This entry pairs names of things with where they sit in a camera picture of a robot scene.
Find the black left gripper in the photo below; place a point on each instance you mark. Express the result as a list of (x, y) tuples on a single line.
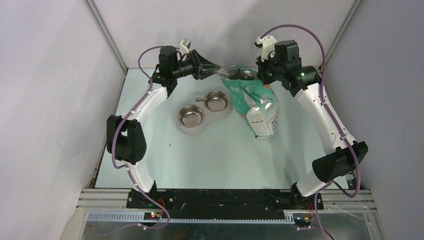
[(201, 68)]

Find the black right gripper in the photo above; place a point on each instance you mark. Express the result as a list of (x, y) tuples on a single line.
[(262, 75)]

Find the teal pet food bag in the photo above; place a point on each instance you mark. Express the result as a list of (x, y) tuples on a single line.
[(256, 103)]

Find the clear plastic scoop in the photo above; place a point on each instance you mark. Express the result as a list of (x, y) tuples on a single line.
[(230, 72)]

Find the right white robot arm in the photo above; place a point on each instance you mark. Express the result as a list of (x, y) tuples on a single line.
[(343, 153)]

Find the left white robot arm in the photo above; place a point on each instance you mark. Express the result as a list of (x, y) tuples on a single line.
[(125, 138)]

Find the right steel bowl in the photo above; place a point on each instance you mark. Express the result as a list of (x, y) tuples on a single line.
[(216, 101)]

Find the steel bowl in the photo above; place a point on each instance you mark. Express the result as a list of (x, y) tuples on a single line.
[(190, 116), (216, 101)]

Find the left steel bowl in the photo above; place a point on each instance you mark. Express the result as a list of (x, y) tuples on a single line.
[(190, 116)]

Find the grey double bowl stand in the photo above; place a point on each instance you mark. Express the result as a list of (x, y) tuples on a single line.
[(209, 116)]

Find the right controller board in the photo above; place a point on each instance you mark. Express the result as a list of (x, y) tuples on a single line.
[(302, 223)]

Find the controller board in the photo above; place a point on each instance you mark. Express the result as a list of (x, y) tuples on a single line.
[(302, 223), (152, 216)]

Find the left controller board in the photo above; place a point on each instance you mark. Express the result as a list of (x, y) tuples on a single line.
[(152, 216)]

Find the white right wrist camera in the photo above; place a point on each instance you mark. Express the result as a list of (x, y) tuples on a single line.
[(267, 46)]

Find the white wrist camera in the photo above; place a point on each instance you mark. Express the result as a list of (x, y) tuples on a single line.
[(184, 46), (267, 46)]

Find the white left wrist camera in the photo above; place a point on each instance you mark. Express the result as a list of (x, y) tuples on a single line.
[(184, 46)]

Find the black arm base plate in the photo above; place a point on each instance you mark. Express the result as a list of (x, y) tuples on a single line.
[(233, 204)]

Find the aluminium frame rail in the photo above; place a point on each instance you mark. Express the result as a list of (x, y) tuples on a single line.
[(126, 205)]

